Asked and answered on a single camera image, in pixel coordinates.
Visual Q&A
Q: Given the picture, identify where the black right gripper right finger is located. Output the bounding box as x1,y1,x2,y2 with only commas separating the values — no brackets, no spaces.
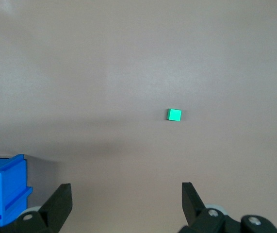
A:
179,182,277,233

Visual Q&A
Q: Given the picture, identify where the green cube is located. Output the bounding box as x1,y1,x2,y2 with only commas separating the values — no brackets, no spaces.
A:
165,108,183,122

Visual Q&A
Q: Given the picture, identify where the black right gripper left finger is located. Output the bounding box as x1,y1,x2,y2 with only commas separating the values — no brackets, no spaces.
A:
0,183,73,233

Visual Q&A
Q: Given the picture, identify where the blue plastic storage bin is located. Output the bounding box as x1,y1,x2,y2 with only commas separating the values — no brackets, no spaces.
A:
0,153,33,228

